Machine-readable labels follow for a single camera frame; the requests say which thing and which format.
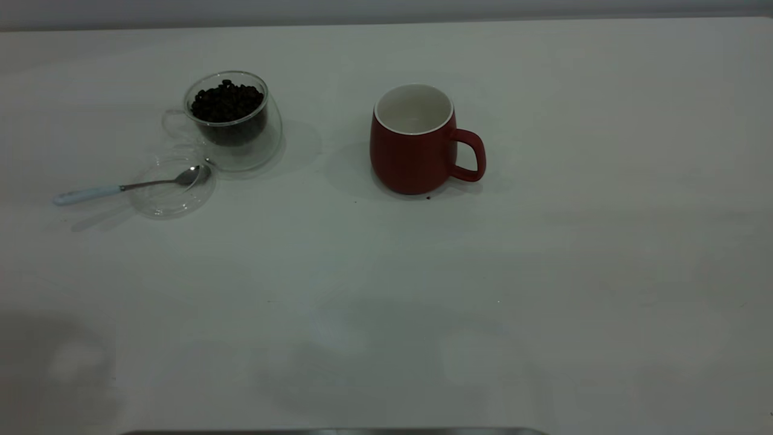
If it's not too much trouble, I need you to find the metal spoon pale blue handle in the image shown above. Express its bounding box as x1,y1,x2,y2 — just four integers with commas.
53,165,212,207

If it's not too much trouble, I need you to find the clear glass lid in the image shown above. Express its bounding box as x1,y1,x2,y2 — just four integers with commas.
129,156,217,219

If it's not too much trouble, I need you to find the clear glass cup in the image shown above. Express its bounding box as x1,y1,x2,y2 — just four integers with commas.
162,71,283,173

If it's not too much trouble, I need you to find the dark coffee beans pile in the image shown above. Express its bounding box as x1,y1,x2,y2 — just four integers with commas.
191,79,268,147

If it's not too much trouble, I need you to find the red ceramic mug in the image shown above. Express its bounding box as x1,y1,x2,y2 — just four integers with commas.
370,83,487,196

